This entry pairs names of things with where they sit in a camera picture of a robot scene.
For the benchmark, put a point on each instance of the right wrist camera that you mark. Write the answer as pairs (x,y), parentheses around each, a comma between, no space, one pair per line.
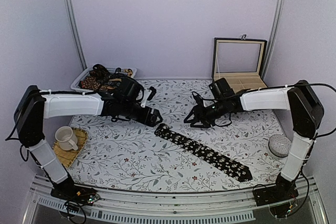
(198,99)

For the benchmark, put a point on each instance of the white plastic basket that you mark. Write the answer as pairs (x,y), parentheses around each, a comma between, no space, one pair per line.
(85,75)

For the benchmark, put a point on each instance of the floral tablecloth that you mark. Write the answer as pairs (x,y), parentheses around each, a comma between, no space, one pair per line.
(128,155)

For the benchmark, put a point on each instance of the black floral tie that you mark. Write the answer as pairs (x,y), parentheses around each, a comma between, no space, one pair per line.
(230,167)

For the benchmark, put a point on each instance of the patterned round bowl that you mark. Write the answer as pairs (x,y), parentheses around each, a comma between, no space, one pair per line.
(279,146)

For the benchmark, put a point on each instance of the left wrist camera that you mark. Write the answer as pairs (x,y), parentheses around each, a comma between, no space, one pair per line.
(148,94)

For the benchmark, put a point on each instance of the woven bamboo tray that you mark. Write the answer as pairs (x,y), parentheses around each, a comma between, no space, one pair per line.
(68,157)

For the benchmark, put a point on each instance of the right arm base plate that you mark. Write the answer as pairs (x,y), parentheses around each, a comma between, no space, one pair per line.
(265,195)

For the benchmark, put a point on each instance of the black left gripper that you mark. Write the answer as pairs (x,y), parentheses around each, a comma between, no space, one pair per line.
(151,122)

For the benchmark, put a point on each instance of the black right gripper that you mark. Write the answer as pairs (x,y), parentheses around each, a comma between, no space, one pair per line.
(200,115)

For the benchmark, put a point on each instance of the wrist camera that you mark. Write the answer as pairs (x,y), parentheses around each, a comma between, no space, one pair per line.
(148,94)
(198,99)

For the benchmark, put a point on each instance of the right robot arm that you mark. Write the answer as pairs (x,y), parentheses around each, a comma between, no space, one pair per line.
(299,98)

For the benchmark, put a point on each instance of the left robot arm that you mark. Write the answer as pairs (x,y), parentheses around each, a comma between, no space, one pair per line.
(125,102)

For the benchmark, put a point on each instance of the right metal frame post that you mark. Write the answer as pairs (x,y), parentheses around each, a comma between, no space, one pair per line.
(273,36)

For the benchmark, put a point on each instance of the metal frame post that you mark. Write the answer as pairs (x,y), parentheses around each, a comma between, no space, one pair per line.
(273,36)
(75,33)

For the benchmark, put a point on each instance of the white ceramic mug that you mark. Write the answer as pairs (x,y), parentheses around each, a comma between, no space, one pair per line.
(66,138)

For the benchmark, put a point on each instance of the aluminium front rail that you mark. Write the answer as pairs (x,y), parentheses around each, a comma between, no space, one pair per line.
(120,206)

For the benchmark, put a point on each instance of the left metal frame post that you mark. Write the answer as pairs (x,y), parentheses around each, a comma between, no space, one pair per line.
(75,33)

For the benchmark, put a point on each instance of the black compartment storage box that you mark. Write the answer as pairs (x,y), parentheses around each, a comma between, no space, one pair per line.
(239,61)

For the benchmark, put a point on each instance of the brown patterned ties pile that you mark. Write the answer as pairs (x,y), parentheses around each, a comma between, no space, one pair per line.
(106,78)

